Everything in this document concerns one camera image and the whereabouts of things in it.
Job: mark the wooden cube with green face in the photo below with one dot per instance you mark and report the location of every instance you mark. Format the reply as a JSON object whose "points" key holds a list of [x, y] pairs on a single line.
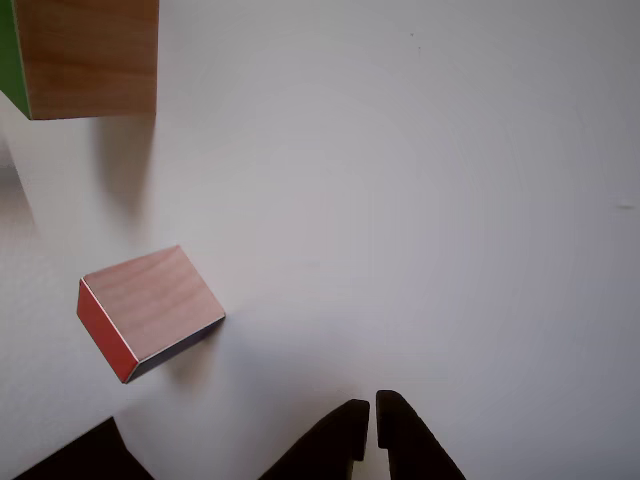
{"points": [[90, 60]]}

